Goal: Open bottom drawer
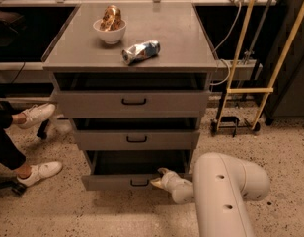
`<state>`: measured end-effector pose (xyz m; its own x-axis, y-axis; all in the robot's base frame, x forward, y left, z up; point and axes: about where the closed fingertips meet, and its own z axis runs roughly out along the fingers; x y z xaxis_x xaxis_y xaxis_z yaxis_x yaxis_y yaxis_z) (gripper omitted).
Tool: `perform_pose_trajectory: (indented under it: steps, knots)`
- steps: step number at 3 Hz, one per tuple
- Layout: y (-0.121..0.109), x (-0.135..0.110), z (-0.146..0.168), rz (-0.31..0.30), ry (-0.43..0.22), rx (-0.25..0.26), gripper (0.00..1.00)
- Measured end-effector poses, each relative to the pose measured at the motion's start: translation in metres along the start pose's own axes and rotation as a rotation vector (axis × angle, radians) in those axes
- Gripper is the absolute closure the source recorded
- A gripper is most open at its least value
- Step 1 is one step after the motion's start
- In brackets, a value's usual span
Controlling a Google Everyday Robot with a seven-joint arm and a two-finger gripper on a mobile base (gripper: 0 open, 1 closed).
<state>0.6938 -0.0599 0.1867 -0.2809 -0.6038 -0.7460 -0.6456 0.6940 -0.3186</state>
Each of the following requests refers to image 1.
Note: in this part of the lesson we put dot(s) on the grey drawer cabinet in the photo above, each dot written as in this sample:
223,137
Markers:
80,61

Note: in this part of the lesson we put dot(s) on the white ceramic bowl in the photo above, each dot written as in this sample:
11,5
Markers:
110,37

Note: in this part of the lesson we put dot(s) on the crumpled brown chip bag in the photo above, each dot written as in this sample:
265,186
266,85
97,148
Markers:
111,20

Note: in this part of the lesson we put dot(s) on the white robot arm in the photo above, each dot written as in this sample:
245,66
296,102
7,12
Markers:
219,187

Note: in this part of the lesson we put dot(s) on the grey drawer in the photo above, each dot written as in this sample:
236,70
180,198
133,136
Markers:
133,169
132,104
136,140

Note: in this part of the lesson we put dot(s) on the upper white sneaker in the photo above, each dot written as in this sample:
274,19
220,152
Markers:
37,114

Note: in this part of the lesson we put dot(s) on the person's black trouser legs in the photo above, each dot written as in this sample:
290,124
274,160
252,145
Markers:
10,156

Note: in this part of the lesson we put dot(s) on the lower white sneaker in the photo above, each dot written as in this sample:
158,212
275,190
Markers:
40,172

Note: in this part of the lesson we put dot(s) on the white sneaker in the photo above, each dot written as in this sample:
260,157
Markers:
40,172
37,114

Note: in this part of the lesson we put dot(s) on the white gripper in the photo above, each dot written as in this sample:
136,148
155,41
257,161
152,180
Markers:
171,181

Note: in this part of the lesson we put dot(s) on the crushed silver blue can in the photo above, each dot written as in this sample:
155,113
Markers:
141,51

